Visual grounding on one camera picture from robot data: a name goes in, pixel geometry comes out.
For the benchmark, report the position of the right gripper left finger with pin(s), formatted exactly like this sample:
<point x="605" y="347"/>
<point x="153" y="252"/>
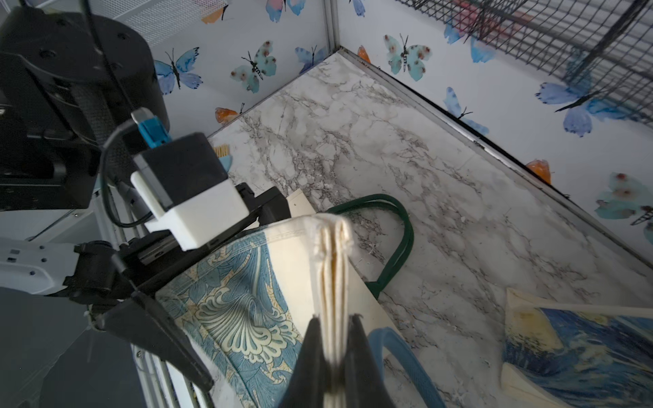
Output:
<point x="307" y="386"/>

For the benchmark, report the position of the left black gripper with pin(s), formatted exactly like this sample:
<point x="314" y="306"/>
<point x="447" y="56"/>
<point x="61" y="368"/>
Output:
<point x="104" y="275"/>

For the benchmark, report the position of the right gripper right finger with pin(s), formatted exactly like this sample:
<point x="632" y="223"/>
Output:
<point x="364" y="386"/>

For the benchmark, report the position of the cream bag blue floral pattern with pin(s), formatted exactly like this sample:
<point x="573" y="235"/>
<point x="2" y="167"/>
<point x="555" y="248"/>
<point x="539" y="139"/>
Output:
<point x="246" y="308"/>

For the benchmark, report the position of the cream bag green handles floral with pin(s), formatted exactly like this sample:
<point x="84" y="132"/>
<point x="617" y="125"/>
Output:
<point x="353" y="209"/>

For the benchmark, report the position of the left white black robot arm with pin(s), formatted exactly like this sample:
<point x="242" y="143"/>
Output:
<point x="81" y="112"/>

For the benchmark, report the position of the cream bag starry night print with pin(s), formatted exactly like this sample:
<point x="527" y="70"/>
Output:
<point x="576" y="355"/>

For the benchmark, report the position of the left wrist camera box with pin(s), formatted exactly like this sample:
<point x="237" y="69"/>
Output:
<point x="184" y="184"/>

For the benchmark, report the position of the white mesh wall basket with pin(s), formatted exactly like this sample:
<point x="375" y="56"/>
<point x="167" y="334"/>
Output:
<point x="156" y="21"/>

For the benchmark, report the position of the black wire wall basket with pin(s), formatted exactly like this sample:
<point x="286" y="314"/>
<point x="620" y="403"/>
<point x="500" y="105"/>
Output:
<point x="601" y="48"/>

